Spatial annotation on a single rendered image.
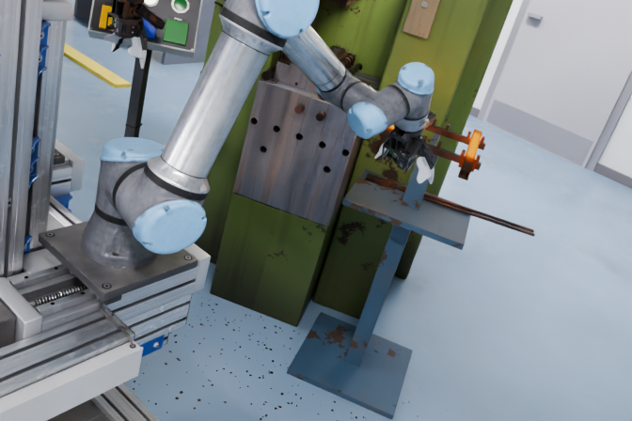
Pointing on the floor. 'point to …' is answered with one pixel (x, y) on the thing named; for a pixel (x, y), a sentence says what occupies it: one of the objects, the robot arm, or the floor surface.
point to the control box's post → (137, 97)
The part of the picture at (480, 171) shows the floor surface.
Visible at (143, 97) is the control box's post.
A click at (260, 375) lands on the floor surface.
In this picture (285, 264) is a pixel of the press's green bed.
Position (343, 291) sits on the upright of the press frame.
